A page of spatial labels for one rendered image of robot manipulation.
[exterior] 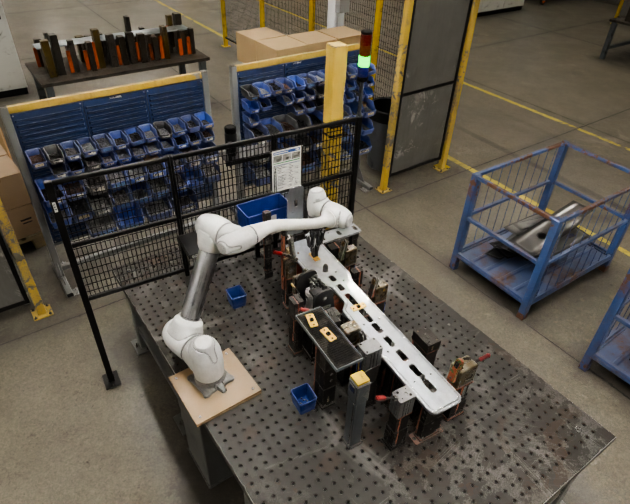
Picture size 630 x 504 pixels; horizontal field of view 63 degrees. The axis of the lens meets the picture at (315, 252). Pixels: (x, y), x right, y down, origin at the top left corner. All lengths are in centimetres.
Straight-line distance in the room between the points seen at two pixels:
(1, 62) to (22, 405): 572
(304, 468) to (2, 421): 213
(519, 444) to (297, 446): 105
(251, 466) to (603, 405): 252
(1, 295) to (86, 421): 122
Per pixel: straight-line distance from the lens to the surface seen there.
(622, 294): 381
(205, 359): 259
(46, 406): 389
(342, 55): 327
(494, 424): 280
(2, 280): 431
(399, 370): 248
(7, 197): 496
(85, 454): 358
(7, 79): 874
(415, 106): 555
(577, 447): 289
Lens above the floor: 288
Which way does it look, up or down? 38 degrees down
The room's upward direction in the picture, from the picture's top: 2 degrees clockwise
